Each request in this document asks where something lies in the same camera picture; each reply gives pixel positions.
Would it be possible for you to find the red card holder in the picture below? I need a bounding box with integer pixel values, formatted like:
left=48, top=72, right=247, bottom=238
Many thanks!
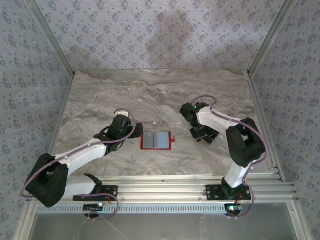
left=139, top=131, right=176, bottom=151

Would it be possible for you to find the grey metal panel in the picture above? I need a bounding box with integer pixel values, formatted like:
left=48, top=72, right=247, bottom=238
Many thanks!
left=31, top=202, right=300, bottom=240

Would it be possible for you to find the aluminium table side rail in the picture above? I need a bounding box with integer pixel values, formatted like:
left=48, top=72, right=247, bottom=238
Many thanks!
left=246, top=70, right=286, bottom=183
left=44, top=73, right=77, bottom=163

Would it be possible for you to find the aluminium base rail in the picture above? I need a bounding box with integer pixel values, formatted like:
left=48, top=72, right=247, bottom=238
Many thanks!
left=63, top=174, right=300, bottom=203

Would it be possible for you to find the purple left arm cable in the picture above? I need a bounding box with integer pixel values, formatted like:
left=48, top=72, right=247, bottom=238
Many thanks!
left=20, top=108, right=138, bottom=223

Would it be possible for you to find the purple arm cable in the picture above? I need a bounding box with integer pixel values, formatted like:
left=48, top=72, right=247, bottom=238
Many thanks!
left=20, top=108, right=138, bottom=223
left=191, top=95, right=270, bottom=220

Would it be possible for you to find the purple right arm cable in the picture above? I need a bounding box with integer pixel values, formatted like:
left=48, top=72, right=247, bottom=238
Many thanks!
left=191, top=95, right=270, bottom=220

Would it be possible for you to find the grey slotted cable duct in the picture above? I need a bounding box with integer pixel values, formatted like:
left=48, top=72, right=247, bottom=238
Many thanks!
left=37, top=202, right=232, bottom=215

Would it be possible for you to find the aluminium frame post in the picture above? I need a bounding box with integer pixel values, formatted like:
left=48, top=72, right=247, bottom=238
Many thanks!
left=246, top=0, right=300, bottom=77

